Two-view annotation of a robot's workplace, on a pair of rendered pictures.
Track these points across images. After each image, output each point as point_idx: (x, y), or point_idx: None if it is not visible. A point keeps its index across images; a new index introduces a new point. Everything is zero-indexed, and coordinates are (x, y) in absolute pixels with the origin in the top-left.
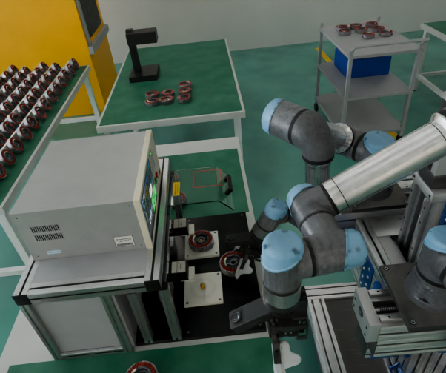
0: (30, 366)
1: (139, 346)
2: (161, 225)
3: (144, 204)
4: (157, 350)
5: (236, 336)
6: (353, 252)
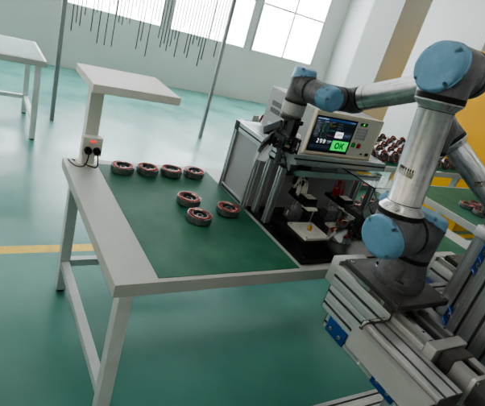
0: (209, 176)
1: (247, 211)
2: (323, 156)
3: (321, 122)
4: (250, 217)
5: (285, 250)
6: (324, 89)
